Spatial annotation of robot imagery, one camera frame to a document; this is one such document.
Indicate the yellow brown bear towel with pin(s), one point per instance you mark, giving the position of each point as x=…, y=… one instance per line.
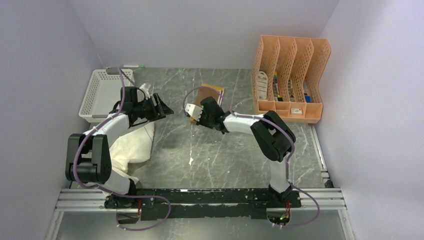
x=206, y=90

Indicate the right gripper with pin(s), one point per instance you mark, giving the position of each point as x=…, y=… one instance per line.
x=201, y=123

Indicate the orange file organizer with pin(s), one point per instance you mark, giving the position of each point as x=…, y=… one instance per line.
x=286, y=74

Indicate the cream white towel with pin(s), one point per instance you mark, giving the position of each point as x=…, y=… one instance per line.
x=133, y=146

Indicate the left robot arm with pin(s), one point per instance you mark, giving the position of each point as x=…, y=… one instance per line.
x=99, y=158

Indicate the green white marker pen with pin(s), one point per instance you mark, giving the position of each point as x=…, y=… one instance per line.
x=130, y=66

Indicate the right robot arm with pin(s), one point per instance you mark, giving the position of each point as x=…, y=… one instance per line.
x=274, y=138

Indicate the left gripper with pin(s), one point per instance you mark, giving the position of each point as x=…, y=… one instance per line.
x=163, y=109

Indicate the white plastic basket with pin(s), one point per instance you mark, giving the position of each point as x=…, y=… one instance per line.
x=103, y=91

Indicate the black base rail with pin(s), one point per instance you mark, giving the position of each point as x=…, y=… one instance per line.
x=156, y=203

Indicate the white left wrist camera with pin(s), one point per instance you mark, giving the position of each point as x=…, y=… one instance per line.
x=145, y=87

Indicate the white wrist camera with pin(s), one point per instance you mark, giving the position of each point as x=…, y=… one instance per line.
x=145, y=87
x=193, y=111

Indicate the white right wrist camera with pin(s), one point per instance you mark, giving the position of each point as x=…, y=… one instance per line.
x=193, y=111

